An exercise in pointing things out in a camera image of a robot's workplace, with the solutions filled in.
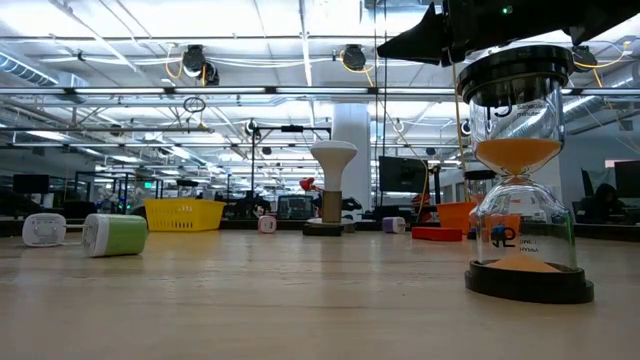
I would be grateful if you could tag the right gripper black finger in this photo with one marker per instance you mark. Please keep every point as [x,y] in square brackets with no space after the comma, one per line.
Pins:
[425,40]

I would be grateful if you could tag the red plastic box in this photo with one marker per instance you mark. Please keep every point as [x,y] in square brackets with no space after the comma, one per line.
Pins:
[437,234]

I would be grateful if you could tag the pink white USB wall charger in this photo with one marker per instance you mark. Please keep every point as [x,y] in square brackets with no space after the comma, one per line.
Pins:
[267,225]

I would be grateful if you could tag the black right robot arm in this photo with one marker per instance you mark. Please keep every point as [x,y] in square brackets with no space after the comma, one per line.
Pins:
[610,12]

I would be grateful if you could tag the white building column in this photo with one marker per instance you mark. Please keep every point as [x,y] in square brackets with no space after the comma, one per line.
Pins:
[360,125]

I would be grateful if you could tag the hourglass with orange sand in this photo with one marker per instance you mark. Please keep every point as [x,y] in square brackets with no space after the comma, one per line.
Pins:
[517,155]

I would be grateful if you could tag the large black monitor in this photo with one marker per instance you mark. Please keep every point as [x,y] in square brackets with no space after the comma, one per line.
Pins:
[402,174]

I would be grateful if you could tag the blue based hourglass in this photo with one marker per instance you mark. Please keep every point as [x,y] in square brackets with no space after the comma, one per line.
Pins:
[477,175]

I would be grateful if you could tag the white bulb table lamp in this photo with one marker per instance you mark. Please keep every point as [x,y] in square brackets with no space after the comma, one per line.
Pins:
[334,155]

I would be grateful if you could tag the orange plastic basket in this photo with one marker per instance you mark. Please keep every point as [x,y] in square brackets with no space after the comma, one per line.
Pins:
[452,217]

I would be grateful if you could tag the black desk monitor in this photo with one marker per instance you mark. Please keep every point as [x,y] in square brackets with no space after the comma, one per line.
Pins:
[629,179]

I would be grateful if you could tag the yellow plastic basket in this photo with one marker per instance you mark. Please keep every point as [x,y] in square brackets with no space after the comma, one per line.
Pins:
[182,215]

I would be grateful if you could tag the small black monitor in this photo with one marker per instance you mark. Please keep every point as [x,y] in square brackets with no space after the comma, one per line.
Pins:
[30,183]

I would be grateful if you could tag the green white USB wall charger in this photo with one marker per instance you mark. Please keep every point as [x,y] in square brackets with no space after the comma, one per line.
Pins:
[125,235]

